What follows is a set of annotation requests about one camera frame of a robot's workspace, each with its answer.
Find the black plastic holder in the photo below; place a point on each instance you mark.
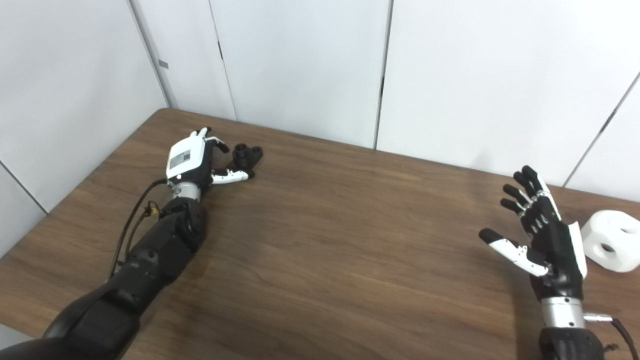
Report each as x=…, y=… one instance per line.
x=247, y=156

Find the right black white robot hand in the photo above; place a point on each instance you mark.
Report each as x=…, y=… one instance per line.
x=555, y=250

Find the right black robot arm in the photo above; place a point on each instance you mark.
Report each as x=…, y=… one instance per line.
x=562, y=312

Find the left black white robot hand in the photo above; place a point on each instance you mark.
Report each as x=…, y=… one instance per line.
x=187, y=157

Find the round white plastic piece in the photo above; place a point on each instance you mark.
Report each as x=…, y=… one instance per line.
x=600, y=225

